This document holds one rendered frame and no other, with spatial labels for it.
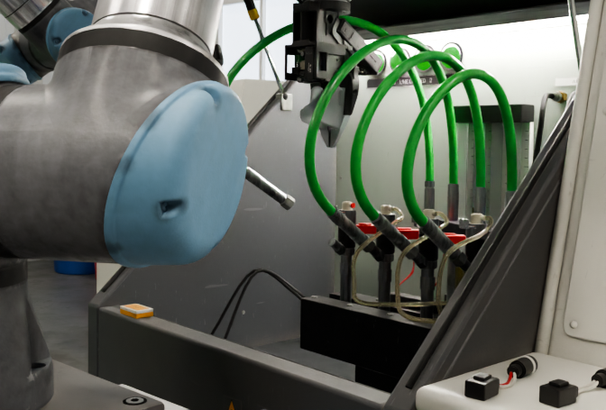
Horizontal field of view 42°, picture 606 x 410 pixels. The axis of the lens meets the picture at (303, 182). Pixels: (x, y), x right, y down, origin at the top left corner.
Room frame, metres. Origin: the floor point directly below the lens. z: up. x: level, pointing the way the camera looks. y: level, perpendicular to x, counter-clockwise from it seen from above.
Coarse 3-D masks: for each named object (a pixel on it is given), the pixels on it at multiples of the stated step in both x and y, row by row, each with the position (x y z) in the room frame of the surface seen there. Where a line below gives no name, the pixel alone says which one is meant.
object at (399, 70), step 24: (456, 72) 1.13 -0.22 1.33; (360, 120) 1.00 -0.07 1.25; (480, 120) 1.16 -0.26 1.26; (360, 144) 0.98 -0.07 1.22; (480, 144) 1.16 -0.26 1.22; (360, 168) 0.99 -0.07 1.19; (480, 168) 1.16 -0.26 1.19; (360, 192) 0.99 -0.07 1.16; (480, 192) 1.16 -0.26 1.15; (384, 216) 1.02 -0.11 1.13; (408, 240) 1.05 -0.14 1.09
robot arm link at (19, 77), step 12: (0, 72) 0.51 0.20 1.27; (12, 72) 0.53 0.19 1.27; (24, 72) 0.55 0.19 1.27; (0, 84) 0.51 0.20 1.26; (12, 84) 0.52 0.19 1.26; (24, 84) 0.54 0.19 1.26; (0, 96) 0.49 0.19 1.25; (0, 252) 0.50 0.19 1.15; (0, 264) 0.51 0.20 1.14; (12, 264) 0.52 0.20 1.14
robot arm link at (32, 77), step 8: (16, 32) 1.16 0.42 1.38; (8, 40) 1.15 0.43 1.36; (16, 40) 1.15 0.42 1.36; (24, 40) 1.12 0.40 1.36; (0, 48) 1.14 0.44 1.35; (8, 48) 1.14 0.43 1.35; (16, 48) 1.14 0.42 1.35; (24, 48) 1.12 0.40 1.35; (0, 56) 1.15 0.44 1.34; (8, 56) 1.13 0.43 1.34; (16, 56) 1.14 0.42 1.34; (24, 56) 1.14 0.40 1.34; (16, 64) 1.14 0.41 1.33; (24, 64) 1.14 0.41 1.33; (32, 64) 1.14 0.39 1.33; (40, 64) 1.22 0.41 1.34; (32, 72) 1.15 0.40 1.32; (40, 72) 1.16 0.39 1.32; (48, 72) 1.18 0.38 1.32; (32, 80) 1.17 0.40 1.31
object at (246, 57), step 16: (352, 16) 1.29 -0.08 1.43; (272, 32) 1.24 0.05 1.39; (288, 32) 1.25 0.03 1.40; (384, 32) 1.30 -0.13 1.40; (256, 48) 1.23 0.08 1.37; (400, 48) 1.31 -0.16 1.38; (240, 64) 1.22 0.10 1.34; (416, 80) 1.32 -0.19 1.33; (432, 144) 1.34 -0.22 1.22; (432, 160) 1.34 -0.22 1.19; (432, 176) 1.34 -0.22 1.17
